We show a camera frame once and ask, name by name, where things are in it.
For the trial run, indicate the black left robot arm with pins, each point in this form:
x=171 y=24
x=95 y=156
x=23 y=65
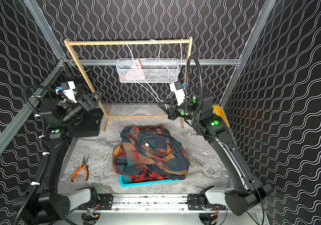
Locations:
x=62 y=120

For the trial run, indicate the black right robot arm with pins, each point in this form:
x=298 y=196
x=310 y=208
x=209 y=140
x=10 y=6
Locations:
x=198 y=112

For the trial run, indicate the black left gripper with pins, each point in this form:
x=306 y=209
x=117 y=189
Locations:
x=84 y=104

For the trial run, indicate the steel wrench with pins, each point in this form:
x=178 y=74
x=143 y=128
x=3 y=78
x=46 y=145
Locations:
x=229 y=183

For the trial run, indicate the teal plastic basket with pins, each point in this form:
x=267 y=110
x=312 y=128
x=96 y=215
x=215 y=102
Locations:
x=125 y=181

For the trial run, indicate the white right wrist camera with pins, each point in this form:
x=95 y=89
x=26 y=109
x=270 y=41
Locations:
x=178 y=92

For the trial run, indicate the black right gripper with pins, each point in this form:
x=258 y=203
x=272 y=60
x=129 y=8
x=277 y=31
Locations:
x=171 y=110

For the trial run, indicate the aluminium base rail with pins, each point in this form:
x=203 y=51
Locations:
x=149 y=202

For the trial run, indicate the yellow plastic tray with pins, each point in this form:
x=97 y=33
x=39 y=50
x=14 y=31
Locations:
x=220 y=112

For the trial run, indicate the red black plaid shirt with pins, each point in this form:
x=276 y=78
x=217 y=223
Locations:
x=148 y=177

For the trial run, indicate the pink triangular item in basket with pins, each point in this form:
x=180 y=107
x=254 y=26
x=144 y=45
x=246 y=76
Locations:
x=124 y=75

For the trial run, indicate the wooden clothes rack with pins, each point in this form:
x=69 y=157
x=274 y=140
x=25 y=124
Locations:
x=107 y=112

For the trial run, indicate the white wire mesh basket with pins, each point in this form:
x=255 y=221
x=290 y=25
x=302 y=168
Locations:
x=144 y=63

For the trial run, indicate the white wire hanger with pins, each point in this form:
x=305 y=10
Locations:
x=180 y=59

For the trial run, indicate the multicolour plaid shirt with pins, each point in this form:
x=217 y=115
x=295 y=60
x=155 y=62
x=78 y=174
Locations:
x=166 y=157
x=144 y=133

